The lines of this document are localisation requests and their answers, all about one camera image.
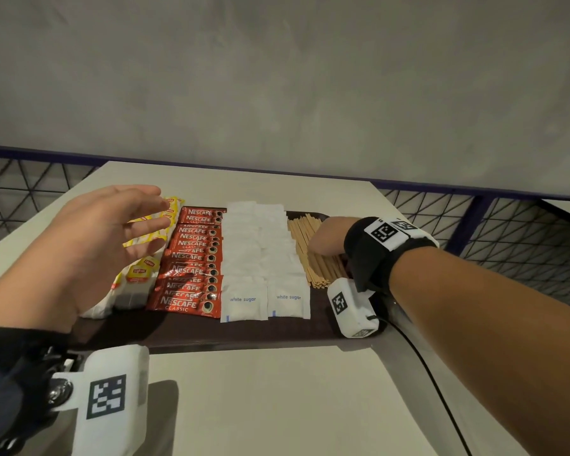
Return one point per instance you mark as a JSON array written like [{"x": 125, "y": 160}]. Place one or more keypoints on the person's right hand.
[{"x": 332, "y": 237}]

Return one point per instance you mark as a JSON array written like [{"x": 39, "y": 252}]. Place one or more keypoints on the white box with marker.
[{"x": 109, "y": 398}]

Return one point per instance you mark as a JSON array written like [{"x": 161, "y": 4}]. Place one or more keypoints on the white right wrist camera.
[{"x": 351, "y": 313}]

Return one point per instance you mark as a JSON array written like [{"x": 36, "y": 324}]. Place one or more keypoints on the black left wrist band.
[{"x": 9, "y": 375}]

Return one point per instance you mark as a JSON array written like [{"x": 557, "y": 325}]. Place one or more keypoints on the person's left hand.
[{"x": 66, "y": 265}]

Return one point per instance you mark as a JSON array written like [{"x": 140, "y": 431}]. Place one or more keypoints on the black wrist band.
[
  {"x": 375, "y": 265},
  {"x": 9, "y": 375}
]

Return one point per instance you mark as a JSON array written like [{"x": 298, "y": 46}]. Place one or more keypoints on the row of red Nescafe sachets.
[{"x": 190, "y": 270}]

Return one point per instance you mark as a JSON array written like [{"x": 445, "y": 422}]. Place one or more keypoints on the person's right forearm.
[{"x": 503, "y": 337}]

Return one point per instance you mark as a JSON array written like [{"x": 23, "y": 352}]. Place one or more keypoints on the black right wrist band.
[{"x": 375, "y": 265}]

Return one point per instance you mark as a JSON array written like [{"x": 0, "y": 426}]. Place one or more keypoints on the brown plastic tray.
[{"x": 242, "y": 334}]

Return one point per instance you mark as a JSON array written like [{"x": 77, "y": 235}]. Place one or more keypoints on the bundle of wooden stir sticks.
[{"x": 313, "y": 261}]

